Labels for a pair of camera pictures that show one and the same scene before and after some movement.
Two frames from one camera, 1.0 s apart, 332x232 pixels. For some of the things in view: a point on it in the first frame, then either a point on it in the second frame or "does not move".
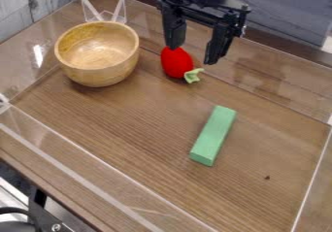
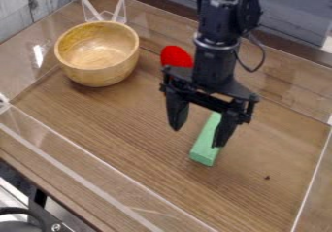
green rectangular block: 214,135 does not move
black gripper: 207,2 to 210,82
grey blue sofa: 294,11 does not move
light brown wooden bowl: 98,52 does not move
